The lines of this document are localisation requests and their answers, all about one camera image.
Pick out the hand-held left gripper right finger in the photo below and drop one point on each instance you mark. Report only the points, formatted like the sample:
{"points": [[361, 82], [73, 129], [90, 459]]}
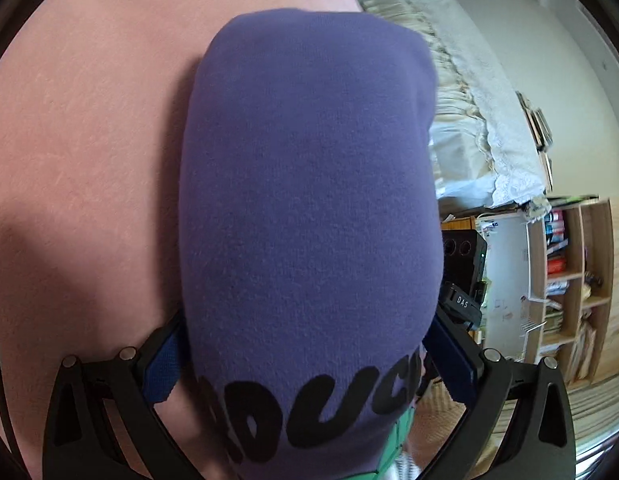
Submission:
{"points": [[452, 360]]}

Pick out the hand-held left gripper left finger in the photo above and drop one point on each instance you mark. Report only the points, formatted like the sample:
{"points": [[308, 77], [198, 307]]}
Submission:
{"points": [[162, 370]]}

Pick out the purple zip hoodie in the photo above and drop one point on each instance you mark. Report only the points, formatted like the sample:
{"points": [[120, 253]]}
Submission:
{"points": [[309, 200]]}

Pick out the white cabinet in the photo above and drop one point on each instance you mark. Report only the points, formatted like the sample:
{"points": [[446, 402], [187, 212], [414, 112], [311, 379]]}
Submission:
{"points": [[507, 280]]}

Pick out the wooden bookshelf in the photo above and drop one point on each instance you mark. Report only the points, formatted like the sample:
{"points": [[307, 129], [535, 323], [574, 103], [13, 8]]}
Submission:
{"points": [[584, 290]]}

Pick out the stack of books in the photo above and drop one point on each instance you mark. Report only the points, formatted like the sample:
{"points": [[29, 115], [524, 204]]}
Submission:
{"points": [[537, 130]]}

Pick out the pink bed blanket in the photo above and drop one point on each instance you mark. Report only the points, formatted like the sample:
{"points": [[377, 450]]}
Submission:
{"points": [[89, 160]]}

